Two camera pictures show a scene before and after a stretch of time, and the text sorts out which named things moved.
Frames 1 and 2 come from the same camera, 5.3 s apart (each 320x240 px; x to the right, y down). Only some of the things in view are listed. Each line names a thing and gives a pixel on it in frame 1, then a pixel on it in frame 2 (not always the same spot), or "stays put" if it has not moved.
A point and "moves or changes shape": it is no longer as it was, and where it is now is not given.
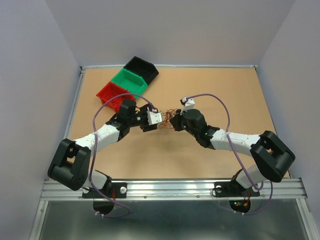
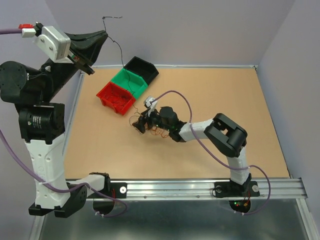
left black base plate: (115, 190) stays put
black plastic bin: (142, 68) stays put
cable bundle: (167, 115) moves or changes shape
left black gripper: (146, 127) -> (86, 47)
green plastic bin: (131, 82) stays put
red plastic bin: (111, 90) stays put
